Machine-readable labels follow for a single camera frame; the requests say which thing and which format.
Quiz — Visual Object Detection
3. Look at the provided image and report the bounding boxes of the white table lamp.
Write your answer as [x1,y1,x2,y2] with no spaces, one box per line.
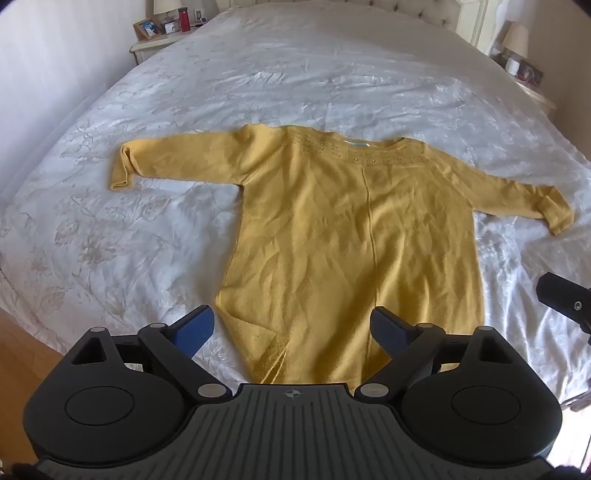
[152,0,184,23]
[501,23,530,61]

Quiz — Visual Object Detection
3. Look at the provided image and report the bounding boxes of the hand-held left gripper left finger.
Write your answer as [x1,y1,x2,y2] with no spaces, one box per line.
[69,305,230,401]

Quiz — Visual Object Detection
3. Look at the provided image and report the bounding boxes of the white floral bedspread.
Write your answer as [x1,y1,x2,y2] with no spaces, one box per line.
[0,0,591,407]

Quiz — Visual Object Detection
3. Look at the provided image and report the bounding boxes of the white curtain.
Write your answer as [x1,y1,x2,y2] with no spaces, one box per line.
[0,0,155,199]

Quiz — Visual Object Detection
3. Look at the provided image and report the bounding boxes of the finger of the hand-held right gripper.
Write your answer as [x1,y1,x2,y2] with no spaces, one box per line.
[536,272,591,333]

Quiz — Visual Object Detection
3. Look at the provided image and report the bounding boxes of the wooden photo frame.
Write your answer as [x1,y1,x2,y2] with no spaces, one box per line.
[134,18,163,40]

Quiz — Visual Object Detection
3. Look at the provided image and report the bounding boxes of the cream nightstand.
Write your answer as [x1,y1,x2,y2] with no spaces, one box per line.
[129,23,204,65]
[489,51,557,116]

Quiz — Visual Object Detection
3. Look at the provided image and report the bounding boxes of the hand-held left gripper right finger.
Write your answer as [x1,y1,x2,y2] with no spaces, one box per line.
[356,307,511,400]

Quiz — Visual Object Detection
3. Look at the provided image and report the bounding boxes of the yellow knit sweater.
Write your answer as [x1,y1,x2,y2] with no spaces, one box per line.
[108,124,574,386]

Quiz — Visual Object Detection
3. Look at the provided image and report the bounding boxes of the tufted cream headboard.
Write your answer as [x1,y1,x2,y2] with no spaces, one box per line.
[392,0,491,48]

